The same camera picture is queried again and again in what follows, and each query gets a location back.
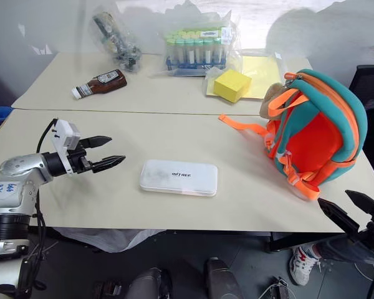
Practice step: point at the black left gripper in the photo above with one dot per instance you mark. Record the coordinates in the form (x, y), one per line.
(78, 162)

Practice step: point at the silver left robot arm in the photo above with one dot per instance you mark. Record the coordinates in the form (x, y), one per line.
(17, 177)

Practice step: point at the teal and orange backpack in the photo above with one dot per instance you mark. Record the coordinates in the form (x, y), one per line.
(318, 137)

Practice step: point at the white rectangular case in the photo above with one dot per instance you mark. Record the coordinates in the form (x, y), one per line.
(179, 178)

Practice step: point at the person's leg in jeans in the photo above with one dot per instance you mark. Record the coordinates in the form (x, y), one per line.
(343, 250)

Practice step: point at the brown sauce bottle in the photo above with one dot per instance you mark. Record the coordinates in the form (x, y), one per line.
(103, 83)

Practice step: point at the white and red sneaker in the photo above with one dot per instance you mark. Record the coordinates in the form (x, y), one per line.
(302, 264)

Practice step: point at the white plastic sheet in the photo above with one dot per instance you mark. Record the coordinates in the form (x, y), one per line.
(112, 238)

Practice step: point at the black mesh chair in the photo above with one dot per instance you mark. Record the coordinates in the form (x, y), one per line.
(372, 102)

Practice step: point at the clear bag of parts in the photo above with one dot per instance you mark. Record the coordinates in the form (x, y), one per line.
(116, 40)

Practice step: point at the bagged test tube rack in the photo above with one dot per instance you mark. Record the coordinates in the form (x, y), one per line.
(196, 46)

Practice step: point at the dark rounded shape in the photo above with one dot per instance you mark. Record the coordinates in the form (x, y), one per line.
(221, 280)
(149, 285)

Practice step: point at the yellow cube box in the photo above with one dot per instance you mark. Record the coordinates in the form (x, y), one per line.
(232, 85)

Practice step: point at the yellow paper folder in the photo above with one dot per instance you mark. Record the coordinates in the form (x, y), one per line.
(261, 73)

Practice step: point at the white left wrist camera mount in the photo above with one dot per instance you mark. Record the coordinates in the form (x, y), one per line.
(65, 132)

